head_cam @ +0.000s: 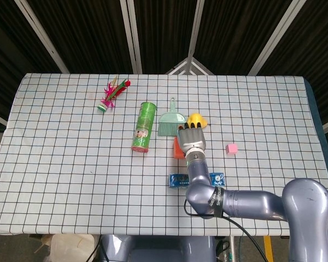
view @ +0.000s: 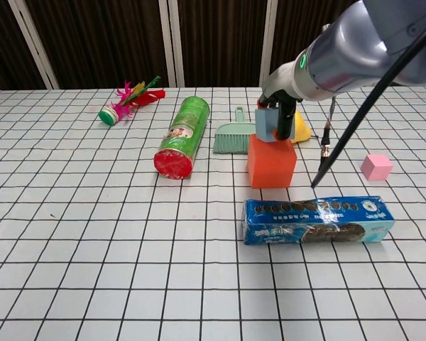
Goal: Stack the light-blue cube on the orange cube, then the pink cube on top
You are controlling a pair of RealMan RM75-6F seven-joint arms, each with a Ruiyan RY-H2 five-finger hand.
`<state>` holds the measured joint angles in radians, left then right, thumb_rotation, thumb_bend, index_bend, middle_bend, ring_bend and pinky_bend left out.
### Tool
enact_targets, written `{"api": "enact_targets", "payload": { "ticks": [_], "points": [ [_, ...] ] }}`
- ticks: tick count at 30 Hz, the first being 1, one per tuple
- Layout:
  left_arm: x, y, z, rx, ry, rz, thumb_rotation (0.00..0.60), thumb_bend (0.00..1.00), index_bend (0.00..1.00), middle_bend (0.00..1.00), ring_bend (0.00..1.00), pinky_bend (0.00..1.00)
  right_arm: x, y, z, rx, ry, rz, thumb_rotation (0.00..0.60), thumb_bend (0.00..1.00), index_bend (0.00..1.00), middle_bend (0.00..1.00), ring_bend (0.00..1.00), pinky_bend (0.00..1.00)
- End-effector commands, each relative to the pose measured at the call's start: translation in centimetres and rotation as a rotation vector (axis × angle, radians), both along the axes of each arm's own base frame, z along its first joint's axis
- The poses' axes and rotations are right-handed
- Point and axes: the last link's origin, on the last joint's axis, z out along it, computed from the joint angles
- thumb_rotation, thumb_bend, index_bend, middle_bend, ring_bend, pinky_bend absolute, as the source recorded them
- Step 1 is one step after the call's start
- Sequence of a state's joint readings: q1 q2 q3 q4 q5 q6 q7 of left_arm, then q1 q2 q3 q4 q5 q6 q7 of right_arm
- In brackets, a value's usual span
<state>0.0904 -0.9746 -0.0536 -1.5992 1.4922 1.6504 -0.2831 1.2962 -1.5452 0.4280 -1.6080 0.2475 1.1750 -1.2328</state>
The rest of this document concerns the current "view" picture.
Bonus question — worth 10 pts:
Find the green chips can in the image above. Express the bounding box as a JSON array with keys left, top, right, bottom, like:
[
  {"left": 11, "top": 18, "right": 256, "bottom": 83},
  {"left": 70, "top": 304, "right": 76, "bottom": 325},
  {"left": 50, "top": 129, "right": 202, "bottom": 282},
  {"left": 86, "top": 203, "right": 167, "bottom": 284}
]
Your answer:
[{"left": 153, "top": 95, "right": 211, "bottom": 180}]

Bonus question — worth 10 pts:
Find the small pink foam cube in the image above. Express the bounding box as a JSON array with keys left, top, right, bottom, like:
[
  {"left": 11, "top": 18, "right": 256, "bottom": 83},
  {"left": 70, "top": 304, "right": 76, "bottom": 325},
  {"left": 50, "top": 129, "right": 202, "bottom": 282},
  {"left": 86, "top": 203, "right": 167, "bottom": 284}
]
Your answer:
[{"left": 361, "top": 153, "right": 394, "bottom": 181}]

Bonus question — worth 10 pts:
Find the white metal frame post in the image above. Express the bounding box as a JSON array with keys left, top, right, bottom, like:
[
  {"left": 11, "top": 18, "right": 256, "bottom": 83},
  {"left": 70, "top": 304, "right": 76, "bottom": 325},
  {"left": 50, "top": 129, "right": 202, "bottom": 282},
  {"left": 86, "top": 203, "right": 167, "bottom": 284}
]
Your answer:
[
  {"left": 259, "top": 0, "right": 284, "bottom": 87},
  {"left": 158, "top": 0, "right": 185, "bottom": 88},
  {"left": 9, "top": 0, "right": 60, "bottom": 90}
]

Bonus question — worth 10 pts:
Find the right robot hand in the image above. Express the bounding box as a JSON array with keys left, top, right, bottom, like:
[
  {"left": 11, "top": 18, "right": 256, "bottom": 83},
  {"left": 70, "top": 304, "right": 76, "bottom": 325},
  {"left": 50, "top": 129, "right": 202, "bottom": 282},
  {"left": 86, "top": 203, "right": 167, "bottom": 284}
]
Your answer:
[{"left": 256, "top": 60, "right": 308, "bottom": 141}]

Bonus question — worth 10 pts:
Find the colourful feather shuttlecock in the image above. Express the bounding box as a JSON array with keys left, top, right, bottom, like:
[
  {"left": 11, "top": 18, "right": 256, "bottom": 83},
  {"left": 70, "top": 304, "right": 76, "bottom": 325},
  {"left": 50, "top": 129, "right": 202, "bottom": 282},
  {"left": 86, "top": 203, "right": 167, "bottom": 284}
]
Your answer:
[{"left": 98, "top": 75, "right": 166, "bottom": 126}]

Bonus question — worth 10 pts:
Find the orange foam cube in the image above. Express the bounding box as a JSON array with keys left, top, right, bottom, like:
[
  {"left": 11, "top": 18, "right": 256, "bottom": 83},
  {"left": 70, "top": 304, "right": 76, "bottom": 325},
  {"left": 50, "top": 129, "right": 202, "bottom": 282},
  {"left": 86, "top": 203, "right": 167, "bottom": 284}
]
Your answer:
[{"left": 247, "top": 134, "right": 298, "bottom": 189}]

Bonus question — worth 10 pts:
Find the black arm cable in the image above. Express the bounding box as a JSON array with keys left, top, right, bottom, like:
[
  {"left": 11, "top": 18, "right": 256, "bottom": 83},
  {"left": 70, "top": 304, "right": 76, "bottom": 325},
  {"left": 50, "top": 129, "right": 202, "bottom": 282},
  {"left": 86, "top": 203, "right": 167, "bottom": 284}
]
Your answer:
[{"left": 310, "top": 13, "right": 426, "bottom": 188}]

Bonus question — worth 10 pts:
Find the blue cookie box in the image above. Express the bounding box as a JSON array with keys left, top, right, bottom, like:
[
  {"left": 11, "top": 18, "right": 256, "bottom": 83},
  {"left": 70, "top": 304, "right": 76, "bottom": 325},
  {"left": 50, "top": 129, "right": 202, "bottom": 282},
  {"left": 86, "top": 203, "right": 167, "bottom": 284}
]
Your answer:
[{"left": 241, "top": 194, "right": 396, "bottom": 246}]

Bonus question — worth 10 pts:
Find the light blue foam cube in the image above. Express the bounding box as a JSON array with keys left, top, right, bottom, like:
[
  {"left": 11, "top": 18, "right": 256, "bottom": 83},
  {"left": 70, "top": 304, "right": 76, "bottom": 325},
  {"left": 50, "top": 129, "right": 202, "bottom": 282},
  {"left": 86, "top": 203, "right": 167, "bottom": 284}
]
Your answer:
[{"left": 254, "top": 108, "right": 295, "bottom": 144}]

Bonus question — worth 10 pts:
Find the green mini hand broom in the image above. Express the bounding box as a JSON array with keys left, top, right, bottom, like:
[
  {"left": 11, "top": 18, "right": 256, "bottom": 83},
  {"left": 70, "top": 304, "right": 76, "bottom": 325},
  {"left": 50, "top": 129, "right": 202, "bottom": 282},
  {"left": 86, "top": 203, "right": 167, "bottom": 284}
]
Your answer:
[{"left": 212, "top": 106, "right": 259, "bottom": 155}]

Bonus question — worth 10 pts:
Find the yellow plastic fruit toy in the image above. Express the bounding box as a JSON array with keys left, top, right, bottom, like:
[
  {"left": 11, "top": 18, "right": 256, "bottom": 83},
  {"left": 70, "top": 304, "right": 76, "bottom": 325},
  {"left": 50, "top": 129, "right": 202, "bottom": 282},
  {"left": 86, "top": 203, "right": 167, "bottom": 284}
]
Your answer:
[{"left": 290, "top": 109, "right": 312, "bottom": 144}]

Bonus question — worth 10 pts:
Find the white black grid tablecloth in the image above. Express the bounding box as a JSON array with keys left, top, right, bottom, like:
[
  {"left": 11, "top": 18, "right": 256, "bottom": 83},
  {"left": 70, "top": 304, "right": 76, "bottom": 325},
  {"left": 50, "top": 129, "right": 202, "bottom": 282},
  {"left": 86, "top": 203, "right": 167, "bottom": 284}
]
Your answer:
[{"left": 0, "top": 86, "right": 426, "bottom": 341}]

